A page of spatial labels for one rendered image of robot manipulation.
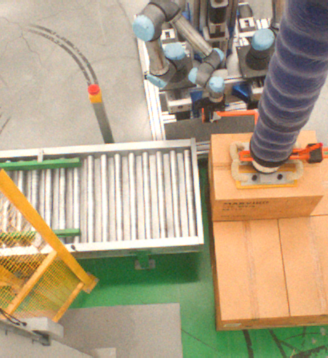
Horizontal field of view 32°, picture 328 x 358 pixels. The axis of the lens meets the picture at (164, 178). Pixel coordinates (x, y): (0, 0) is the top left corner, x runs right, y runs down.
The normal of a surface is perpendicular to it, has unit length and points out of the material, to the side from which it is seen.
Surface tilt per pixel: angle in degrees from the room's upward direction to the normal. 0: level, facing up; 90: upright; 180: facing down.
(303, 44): 76
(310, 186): 0
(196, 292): 0
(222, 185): 0
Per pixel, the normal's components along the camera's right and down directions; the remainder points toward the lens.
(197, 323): -0.04, -0.36
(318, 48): 0.15, 0.78
